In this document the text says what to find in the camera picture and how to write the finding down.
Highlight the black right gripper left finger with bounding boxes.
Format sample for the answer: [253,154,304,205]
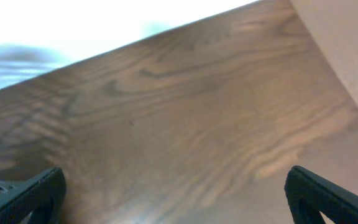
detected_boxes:
[0,167,67,224]

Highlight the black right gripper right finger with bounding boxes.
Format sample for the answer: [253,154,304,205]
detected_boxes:
[284,166,358,224]

